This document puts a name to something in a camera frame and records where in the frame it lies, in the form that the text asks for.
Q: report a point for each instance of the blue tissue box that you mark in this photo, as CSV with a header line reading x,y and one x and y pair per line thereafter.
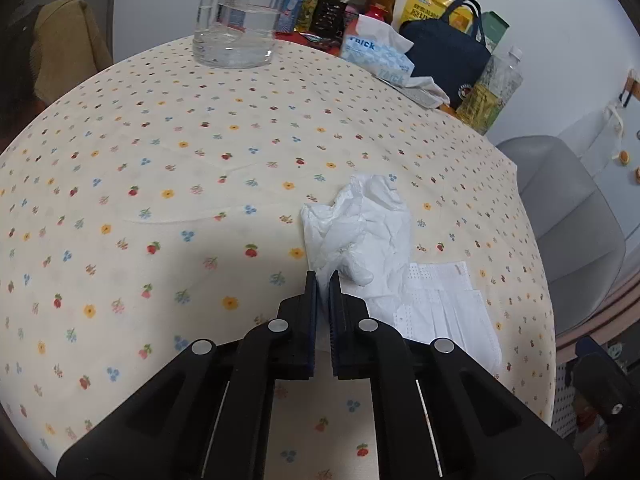
x,y
370,52

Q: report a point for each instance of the white hanging bag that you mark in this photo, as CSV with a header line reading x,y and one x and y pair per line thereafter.
x,y
616,117

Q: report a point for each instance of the red bottle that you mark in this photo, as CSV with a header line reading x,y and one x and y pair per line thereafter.
x,y
377,13

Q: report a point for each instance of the white fridge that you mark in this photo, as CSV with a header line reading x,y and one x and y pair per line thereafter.
x,y
615,200

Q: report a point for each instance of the large clear water jug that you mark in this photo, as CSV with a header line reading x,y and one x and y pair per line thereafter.
x,y
235,35

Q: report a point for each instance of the polka dot cloth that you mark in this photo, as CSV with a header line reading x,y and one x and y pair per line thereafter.
x,y
565,400

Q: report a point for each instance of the white plastic bag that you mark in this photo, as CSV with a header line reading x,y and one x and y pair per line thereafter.
x,y
360,230

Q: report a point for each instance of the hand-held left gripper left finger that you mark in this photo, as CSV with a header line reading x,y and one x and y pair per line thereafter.
x,y
313,320

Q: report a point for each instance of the floral tablecloth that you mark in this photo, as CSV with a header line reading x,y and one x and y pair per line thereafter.
x,y
150,185

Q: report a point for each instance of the white face mask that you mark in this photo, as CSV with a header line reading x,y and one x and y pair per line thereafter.
x,y
445,310

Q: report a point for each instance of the blue drink can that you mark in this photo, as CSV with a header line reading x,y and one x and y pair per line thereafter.
x,y
289,10

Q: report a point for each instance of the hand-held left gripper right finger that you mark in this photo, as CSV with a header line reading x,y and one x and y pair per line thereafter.
x,y
334,325

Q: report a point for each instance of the navy lunch bag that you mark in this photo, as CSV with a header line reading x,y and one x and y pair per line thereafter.
x,y
445,60

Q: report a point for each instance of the black hook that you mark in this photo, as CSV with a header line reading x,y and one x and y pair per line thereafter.
x,y
629,87

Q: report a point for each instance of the burger fridge magnet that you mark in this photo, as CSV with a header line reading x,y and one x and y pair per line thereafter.
x,y
623,157

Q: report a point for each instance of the black perforated holder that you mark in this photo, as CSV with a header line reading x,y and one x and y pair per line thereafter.
x,y
327,17

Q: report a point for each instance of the yellow label plastic bottle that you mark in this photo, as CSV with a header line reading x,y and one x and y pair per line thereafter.
x,y
487,95

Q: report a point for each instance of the yellow packet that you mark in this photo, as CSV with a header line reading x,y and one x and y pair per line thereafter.
x,y
425,2

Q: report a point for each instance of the white crumpled tissue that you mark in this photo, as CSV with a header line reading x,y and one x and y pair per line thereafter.
x,y
425,91

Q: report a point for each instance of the grey chair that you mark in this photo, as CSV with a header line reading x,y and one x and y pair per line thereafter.
x,y
565,230

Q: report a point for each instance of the tan cloth on chair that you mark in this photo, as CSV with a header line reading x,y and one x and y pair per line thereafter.
x,y
65,50

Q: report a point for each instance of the green carton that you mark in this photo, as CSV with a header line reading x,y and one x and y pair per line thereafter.
x,y
495,30

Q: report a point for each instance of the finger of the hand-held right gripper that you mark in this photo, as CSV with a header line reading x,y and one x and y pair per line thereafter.
x,y
602,385

